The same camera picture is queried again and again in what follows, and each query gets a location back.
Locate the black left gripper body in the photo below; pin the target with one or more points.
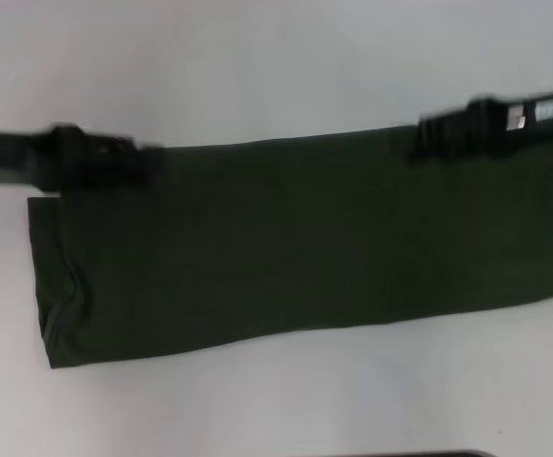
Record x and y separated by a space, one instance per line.
24 157

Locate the dark green FREE T-shirt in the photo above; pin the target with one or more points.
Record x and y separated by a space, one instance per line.
281 247

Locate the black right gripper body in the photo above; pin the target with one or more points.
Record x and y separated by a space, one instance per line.
523 119

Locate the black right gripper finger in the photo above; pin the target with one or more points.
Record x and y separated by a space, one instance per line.
440 151
445 125

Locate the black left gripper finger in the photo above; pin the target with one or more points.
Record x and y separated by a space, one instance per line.
126 145
119 173

